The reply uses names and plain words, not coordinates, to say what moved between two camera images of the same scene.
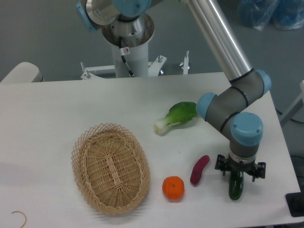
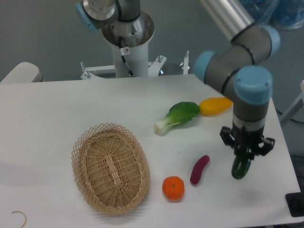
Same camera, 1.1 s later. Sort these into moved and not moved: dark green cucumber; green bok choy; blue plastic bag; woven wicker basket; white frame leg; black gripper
Moved: black gripper; dark green cucumber
Not moved: blue plastic bag; white frame leg; green bok choy; woven wicker basket
